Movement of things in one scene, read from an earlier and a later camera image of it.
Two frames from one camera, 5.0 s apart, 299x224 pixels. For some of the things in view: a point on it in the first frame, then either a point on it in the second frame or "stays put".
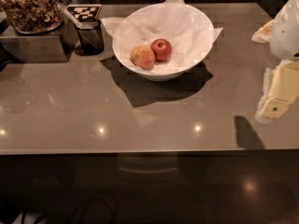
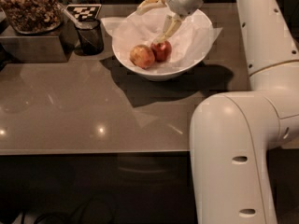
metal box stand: x=47 y=48 stays put
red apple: x=162 y=49 stays put
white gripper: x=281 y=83 → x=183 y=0
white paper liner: x=185 y=27 stays put
